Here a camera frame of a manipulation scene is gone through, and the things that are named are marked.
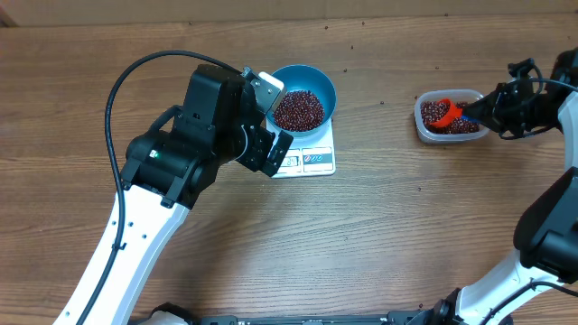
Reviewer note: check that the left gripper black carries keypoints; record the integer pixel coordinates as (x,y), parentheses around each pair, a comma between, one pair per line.
(262,142)

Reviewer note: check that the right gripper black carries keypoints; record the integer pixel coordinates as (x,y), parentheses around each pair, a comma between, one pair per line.
(498,108)

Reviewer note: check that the red scoop blue handle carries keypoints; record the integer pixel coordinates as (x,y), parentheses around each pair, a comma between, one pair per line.
(452,114)

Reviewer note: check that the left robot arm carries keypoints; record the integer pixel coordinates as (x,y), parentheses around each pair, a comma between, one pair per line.
(165,171)

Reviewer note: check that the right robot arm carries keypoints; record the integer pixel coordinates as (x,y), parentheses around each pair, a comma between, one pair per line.
(545,240)

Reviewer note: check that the white digital kitchen scale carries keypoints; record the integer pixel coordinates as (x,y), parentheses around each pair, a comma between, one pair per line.
(311,153)

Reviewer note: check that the red beans in bowl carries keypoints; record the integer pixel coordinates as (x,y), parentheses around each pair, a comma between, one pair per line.
(299,111)

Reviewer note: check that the blue bowl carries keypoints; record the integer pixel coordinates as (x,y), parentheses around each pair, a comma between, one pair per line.
(304,77)

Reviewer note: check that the clear plastic bean container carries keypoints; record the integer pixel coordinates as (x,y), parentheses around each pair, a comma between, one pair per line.
(456,95)

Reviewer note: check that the red beans in container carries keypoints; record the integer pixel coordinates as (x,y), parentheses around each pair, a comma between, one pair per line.
(432,111)

